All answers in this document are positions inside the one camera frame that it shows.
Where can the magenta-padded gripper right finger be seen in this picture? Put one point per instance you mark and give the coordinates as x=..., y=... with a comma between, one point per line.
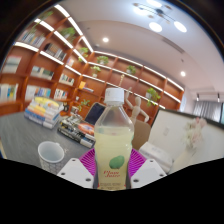
x=148, y=171

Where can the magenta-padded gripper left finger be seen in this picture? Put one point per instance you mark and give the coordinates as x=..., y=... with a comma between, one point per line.
x=75, y=173

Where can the clear bottle of yellow juice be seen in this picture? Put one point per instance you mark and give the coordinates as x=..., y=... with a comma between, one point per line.
x=113, y=143

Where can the white patterned cup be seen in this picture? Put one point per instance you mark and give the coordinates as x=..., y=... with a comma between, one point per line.
x=50, y=160

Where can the beige chair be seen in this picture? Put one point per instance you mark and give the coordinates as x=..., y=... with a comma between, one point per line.
x=141, y=133

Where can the stack of dark books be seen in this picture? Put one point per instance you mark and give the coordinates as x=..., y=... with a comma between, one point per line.
x=75, y=130

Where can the dark blue chair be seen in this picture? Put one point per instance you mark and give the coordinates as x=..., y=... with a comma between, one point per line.
x=95, y=113

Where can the wooden artist mannequin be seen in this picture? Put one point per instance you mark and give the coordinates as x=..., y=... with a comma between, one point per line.
x=136, y=108

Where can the stack of colourful books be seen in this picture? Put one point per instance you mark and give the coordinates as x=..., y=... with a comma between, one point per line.
x=43, y=111

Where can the grey curtain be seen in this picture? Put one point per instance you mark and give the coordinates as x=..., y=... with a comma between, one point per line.
x=206, y=110

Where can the window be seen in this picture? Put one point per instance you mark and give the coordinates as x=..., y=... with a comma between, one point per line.
x=222, y=113

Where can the wooden shelf unit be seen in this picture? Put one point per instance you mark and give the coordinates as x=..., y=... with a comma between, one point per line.
x=100, y=76

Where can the recessed ceiling spotlight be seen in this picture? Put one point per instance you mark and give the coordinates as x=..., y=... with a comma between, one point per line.
x=183, y=73
x=105, y=39

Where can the ceiling lamp with round lights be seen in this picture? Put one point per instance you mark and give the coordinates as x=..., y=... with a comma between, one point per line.
x=155, y=26

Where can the white switch plate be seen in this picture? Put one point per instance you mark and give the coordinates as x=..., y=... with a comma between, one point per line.
x=165, y=131

